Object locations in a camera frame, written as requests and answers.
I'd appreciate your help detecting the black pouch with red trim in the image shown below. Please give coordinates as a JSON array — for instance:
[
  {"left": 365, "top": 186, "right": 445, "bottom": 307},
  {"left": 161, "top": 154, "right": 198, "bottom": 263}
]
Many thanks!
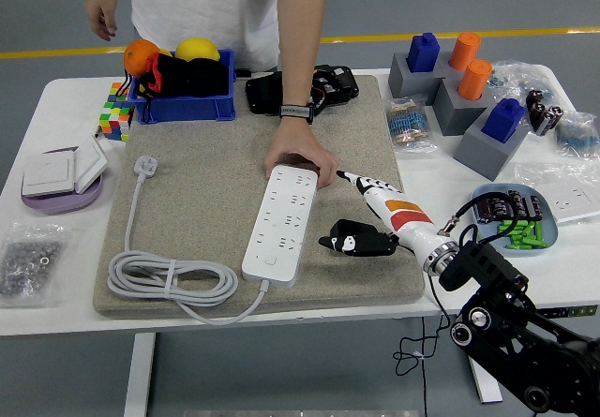
[{"left": 114, "top": 52, "right": 191, "bottom": 126}]

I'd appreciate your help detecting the white wall switch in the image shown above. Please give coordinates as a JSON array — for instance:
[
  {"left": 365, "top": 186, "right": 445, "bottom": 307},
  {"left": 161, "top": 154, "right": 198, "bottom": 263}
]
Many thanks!
[
  {"left": 21, "top": 150, "right": 77, "bottom": 198},
  {"left": 72, "top": 135, "right": 110, "bottom": 196}
]

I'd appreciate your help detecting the person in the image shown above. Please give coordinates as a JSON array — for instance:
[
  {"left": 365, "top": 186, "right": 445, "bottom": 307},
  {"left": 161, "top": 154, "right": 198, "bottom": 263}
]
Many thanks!
[{"left": 128, "top": 0, "right": 334, "bottom": 72}]

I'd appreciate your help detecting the black open electronic device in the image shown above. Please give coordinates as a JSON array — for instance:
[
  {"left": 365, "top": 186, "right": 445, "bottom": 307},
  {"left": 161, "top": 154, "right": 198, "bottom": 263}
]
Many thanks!
[{"left": 244, "top": 64, "right": 361, "bottom": 118}]

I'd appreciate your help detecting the black cloth pouch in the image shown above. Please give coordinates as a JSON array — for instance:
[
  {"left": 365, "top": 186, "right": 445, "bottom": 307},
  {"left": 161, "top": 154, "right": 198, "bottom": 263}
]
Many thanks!
[{"left": 185, "top": 58, "right": 231, "bottom": 97}]

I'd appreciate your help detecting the white table leg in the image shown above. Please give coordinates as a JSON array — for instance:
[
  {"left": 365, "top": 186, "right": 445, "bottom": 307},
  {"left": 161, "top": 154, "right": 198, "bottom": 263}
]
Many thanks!
[
  {"left": 123, "top": 332, "right": 157, "bottom": 417},
  {"left": 468, "top": 355, "right": 503, "bottom": 405}
]

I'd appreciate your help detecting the grey socket block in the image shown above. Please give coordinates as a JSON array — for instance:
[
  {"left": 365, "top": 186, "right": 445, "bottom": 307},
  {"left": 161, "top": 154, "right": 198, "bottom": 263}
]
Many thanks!
[
  {"left": 452, "top": 115, "right": 531, "bottom": 183},
  {"left": 387, "top": 52, "right": 454, "bottom": 107},
  {"left": 431, "top": 77, "right": 496, "bottom": 137}
]

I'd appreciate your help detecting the grey power cord with plug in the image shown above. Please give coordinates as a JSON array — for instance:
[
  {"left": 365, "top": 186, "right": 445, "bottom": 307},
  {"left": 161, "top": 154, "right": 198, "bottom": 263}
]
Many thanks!
[{"left": 106, "top": 154, "right": 271, "bottom": 327}]

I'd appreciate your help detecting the black hanging cable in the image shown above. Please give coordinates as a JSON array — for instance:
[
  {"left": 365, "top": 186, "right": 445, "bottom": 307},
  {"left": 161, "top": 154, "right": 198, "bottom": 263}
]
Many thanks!
[{"left": 420, "top": 316, "right": 429, "bottom": 417}]

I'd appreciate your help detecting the bag of blue resistors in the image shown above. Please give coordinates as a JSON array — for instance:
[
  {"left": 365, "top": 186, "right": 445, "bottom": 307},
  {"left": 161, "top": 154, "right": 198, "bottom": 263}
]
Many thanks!
[
  {"left": 554, "top": 110, "right": 600, "bottom": 161},
  {"left": 486, "top": 59, "right": 557, "bottom": 107}
]

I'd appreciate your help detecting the grey black wristband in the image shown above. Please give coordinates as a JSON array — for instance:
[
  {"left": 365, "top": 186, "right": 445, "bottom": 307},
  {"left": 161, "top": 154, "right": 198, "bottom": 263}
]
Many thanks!
[{"left": 279, "top": 102, "right": 314, "bottom": 126}]

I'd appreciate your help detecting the colourful puzzle cube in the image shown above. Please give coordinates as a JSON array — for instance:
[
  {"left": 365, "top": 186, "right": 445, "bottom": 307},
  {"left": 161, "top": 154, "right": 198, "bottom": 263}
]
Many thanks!
[{"left": 97, "top": 82, "right": 136, "bottom": 142}]

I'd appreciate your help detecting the purple oval tray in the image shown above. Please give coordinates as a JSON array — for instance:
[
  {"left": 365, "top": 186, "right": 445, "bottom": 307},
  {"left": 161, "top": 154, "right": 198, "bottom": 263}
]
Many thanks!
[{"left": 20, "top": 147, "right": 103, "bottom": 216}]

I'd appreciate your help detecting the bag of tan-taped resistors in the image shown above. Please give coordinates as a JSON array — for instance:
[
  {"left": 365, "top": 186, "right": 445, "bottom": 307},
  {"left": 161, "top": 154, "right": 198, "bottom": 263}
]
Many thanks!
[{"left": 384, "top": 94, "right": 440, "bottom": 155}]

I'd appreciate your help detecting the black table control panel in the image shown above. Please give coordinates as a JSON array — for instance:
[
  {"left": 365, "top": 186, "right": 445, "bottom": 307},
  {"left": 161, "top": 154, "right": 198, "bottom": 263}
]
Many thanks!
[{"left": 550, "top": 304, "right": 599, "bottom": 320}]

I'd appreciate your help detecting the light blue plate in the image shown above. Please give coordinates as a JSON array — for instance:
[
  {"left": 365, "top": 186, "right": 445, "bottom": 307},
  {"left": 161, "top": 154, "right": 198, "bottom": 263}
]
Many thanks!
[{"left": 470, "top": 182, "right": 560, "bottom": 256}]

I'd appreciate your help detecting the blue plastic bin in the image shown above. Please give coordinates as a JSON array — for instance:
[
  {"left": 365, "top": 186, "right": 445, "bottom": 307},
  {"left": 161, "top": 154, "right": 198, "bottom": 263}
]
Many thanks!
[{"left": 127, "top": 49, "right": 237, "bottom": 126}]

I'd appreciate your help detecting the blue square peg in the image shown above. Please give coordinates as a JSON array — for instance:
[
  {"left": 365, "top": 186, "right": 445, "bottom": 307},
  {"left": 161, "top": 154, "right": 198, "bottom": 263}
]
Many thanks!
[
  {"left": 480, "top": 97, "right": 527, "bottom": 144},
  {"left": 405, "top": 32, "right": 442, "bottom": 73}
]

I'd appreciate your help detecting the person's right hand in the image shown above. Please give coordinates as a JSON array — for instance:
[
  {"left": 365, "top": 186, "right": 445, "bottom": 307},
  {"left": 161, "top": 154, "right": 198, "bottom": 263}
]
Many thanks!
[{"left": 85, "top": 0, "right": 118, "bottom": 42}]

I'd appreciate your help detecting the grey-brown mat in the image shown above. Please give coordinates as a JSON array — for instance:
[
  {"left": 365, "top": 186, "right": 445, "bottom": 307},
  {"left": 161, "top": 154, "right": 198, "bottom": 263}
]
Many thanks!
[{"left": 92, "top": 74, "right": 426, "bottom": 320}]

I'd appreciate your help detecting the white power strip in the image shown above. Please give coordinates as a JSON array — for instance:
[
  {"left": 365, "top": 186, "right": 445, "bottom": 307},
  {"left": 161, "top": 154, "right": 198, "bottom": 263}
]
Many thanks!
[{"left": 241, "top": 163, "right": 318, "bottom": 290}]

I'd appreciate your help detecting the person's left hand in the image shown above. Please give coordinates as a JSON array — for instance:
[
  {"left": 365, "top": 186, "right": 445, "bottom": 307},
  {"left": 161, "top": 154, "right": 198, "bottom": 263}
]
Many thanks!
[{"left": 262, "top": 116, "right": 342, "bottom": 189}]

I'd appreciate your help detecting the bagged white wall socket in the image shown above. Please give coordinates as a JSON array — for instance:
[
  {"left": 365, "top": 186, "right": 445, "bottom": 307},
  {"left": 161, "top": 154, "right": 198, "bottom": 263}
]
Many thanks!
[{"left": 513, "top": 159, "right": 600, "bottom": 226}]

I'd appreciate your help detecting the orange cylinder peg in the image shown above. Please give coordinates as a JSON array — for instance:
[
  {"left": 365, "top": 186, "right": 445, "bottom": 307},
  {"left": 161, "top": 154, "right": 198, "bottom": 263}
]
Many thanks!
[
  {"left": 448, "top": 31, "right": 483, "bottom": 72},
  {"left": 456, "top": 58, "right": 494, "bottom": 102}
]

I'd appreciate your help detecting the bag of metal nuts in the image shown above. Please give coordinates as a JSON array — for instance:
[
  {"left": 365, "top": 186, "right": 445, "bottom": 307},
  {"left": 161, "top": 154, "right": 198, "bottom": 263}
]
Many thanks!
[{"left": 0, "top": 222, "right": 74, "bottom": 309}]

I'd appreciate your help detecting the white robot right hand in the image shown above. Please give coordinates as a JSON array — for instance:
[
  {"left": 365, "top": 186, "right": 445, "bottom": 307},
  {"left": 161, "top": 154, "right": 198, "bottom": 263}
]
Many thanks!
[{"left": 318, "top": 169, "right": 447, "bottom": 268}]

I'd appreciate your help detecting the orange fruit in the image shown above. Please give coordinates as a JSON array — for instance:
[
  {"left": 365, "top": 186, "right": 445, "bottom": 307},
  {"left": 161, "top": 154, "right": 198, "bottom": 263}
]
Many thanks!
[{"left": 122, "top": 38, "right": 161, "bottom": 79}]

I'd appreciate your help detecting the yellow lemon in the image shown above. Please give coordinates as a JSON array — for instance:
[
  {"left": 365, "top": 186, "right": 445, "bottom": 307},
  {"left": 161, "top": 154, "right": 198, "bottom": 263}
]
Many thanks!
[{"left": 173, "top": 37, "right": 221, "bottom": 64}]

